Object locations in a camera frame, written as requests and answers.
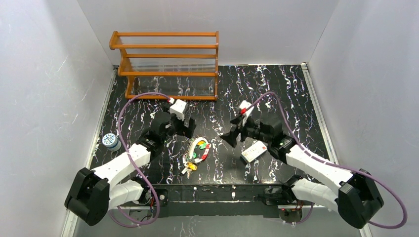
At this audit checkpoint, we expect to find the red white key ring bundle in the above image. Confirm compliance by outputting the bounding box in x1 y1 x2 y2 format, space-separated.
180 137 212 180

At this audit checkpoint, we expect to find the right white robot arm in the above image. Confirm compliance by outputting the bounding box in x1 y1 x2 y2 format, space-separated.
220 115 384 229

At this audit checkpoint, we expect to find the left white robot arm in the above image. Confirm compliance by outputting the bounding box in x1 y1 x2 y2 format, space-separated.
64 112 196 226

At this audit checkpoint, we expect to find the white card box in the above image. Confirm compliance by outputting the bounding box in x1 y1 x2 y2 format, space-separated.
241 141 267 163

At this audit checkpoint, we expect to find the blue white round tin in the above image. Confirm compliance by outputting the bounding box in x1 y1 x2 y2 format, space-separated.
101 133 122 152

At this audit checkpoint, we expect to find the orange wooden rack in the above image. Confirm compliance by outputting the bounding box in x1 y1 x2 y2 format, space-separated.
109 31 219 101

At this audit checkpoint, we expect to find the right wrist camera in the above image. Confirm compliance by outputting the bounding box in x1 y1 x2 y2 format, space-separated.
239 100 253 126

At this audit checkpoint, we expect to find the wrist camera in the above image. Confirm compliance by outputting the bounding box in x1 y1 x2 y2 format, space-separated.
168 97 187 121
239 100 253 126

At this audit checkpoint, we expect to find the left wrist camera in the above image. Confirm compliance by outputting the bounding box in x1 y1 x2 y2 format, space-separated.
168 97 187 121

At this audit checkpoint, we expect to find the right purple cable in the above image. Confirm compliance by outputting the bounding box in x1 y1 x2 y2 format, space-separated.
242 92 408 230

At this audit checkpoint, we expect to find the purple cable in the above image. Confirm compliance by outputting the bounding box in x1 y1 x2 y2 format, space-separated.
108 92 176 228
242 92 408 230

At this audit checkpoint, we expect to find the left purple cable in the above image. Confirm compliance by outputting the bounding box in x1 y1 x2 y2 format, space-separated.
108 92 176 228

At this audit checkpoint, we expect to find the aluminium frame rail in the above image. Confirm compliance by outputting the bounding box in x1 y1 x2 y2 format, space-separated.
300 62 373 237

